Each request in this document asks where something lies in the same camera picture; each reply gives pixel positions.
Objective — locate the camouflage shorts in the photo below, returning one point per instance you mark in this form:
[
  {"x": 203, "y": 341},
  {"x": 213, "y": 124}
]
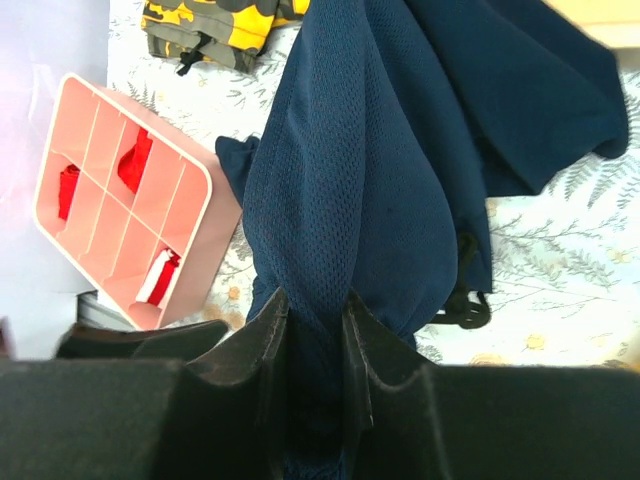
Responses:
[{"x": 230, "y": 33}]

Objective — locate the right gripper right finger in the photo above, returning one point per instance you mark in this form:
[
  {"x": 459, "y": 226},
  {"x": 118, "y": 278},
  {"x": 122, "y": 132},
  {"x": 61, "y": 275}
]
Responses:
[{"x": 408, "y": 418}]

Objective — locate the navy blue shorts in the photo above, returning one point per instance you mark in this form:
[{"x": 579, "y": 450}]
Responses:
[{"x": 393, "y": 123}]

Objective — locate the red white cloth in tray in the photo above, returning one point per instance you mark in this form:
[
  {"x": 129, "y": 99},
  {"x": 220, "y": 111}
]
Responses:
[{"x": 159, "y": 279}]

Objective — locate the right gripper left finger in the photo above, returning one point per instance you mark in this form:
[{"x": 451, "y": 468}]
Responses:
[{"x": 219, "y": 416}]

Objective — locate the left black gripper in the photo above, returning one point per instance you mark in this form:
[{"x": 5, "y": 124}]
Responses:
[{"x": 187, "y": 342}]

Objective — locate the pink divided organizer tray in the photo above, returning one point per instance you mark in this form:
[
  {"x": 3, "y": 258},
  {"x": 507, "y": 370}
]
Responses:
[{"x": 112, "y": 236}]

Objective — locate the red cloth in tray rear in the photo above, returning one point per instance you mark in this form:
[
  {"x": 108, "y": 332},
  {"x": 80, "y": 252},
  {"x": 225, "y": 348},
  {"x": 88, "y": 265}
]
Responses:
[{"x": 132, "y": 164}]

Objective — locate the red cloth in tray front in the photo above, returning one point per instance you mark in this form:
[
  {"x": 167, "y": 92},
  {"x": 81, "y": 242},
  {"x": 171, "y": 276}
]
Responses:
[{"x": 68, "y": 179}]

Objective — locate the floral table mat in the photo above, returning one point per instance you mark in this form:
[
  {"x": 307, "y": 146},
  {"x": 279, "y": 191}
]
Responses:
[{"x": 566, "y": 262}]

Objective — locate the wooden clothes rack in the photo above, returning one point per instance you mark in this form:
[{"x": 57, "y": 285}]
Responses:
[{"x": 614, "y": 23}]

